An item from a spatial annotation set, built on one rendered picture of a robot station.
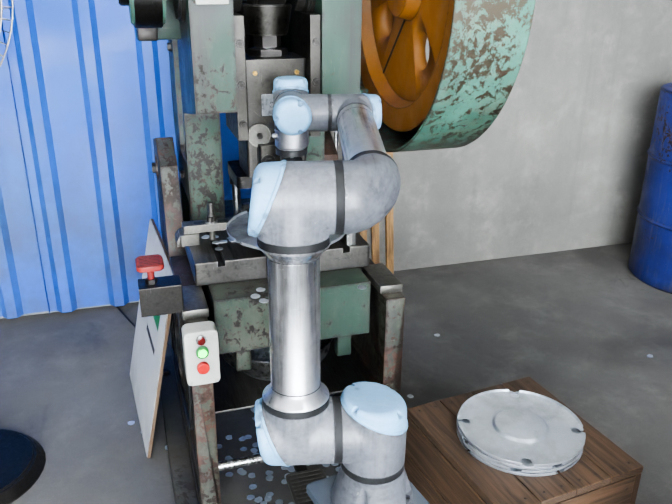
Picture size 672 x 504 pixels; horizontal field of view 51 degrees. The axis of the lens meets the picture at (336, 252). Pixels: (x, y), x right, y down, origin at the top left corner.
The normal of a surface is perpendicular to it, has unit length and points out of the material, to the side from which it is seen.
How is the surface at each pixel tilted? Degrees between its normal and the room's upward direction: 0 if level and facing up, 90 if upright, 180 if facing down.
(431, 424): 0
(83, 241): 90
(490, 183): 90
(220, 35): 90
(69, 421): 0
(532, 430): 0
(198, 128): 90
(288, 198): 72
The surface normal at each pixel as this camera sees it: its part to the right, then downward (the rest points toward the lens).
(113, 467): 0.01, -0.92
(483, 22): 0.29, 0.48
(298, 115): 0.07, 0.38
